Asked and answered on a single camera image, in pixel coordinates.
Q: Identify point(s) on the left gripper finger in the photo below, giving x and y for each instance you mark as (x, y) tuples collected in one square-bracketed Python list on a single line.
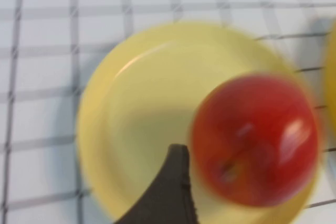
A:
[(170, 195)]

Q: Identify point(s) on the red apple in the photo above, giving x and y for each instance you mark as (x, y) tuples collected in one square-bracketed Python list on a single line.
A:
[(257, 140)]

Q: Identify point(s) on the yellow banana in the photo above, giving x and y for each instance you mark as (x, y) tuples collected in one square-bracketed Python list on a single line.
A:
[(331, 72)]

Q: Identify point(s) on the yellow round plate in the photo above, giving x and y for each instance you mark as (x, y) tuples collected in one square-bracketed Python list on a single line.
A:
[(147, 98)]

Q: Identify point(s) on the white grid-patterned tablecloth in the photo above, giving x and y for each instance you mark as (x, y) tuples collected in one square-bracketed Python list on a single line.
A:
[(39, 51)]

